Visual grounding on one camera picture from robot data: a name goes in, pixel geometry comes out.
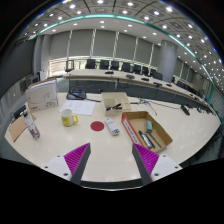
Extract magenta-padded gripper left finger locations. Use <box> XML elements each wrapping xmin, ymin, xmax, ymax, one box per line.
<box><xmin>41</xmin><ymin>142</ymin><xmax>92</xmax><ymax>186</ymax></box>

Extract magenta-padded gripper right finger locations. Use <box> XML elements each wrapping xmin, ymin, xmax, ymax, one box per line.
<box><xmin>131</xmin><ymin>142</ymin><xmax>184</xmax><ymax>186</ymax></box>

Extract clear black-capped water bottle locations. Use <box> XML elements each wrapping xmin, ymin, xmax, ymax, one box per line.
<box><xmin>22</xmin><ymin>111</ymin><xmax>41</xmax><ymax>140</ymax></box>

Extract black marker pen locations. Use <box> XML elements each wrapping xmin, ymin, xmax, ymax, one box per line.
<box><xmin>138</xmin><ymin>129</ymin><xmax>156</xmax><ymax>150</ymax></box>
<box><xmin>146</xmin><ymin>131</ymin><xmax>163</xmax><ymax>149</ymax></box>

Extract open red-sided cardboard box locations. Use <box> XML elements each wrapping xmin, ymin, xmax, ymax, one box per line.
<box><xmin>120</xmin><ymin>110</ymin><xmax>174</xmax><ymax>154</ymax></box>

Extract grey-green whiteboard eraser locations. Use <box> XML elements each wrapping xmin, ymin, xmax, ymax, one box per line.
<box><xmin>145</xmin><ymin>120</ymin><xmax>154</xmax><ymax>134</ymax></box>

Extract flat round red coaster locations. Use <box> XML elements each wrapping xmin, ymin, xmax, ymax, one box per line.
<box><xmin>90</xmin><ymin>120</ymin><xmax>106</xmax><ymax>132</ymax></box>

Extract white remote control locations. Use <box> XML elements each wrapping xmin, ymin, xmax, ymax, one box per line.
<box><xmin>104</xmin><ymin>117</ymin><xmax>121</xmax><ymax>137</ymax></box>

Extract white printed paper sheet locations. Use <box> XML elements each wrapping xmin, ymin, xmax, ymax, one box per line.
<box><xmin>58</xmin><ymin>99</ymin><xmax>97</xmax><ymax>117</ymax></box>

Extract black marker in organiser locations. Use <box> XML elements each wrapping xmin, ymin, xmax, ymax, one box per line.
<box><xmin>105</xmin><ymin>103</ymin><xmax>123</xmax><ymax>112</ymax></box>

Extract black desk microphone unit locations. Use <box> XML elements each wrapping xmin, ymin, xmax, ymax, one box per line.
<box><xmin>180</xmin><ymin>104</ymin><xmax>191</xmax><ymax>117</ymax></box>

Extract beige divided organiser box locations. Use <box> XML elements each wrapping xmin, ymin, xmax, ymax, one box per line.
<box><xmin>100</xmin><ymin>91</ymin><xmax>132</xmax><ymax>117</ymax></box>

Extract white printed carton box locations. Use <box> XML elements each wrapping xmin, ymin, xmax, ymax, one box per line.
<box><xmin>25</xmin><ymin>78</ymin><xmax>60</xmax><ymax>113</ymax></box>

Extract black power strip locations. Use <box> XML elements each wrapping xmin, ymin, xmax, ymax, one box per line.
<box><xmin>11</xmin><ymin>104</ymin><xmax>28</xmax><ymax>120</ymax></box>

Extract long curved conference desk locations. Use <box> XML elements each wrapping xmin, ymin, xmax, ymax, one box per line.
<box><xmin>63</xmin><ymin>68</ymin><xmax>216</xmax><ymax>114</ymax></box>

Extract grey boxy monitor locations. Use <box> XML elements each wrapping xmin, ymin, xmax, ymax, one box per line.
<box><xmin>19</xmin><ymin>73</ymin><xmax>40</xmax><ymax>93</ymax></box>

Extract row of black office chairs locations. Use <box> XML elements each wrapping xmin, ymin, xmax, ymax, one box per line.
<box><xmin>64</xmin><ymin>58</ymin><xmax>198</xmax><ymax>93</ymax></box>

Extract round ceiling lights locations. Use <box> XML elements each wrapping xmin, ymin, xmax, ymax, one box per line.
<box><xmin>21</xmin><ymin>0</ymin><xmax>224</xmax><ymax>84</ymax></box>

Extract white mug with yellow handle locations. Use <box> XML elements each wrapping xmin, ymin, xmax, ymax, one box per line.
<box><xmin>60</xmin><ymin>108</ymin><xmax>80</xmax><ymax>128</ymax></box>

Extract thin black cable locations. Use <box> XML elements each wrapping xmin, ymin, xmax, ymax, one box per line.
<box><xmin>131</xmin><ymin>98</ymin><xmax>183</xmax><ymax>116</ymax></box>

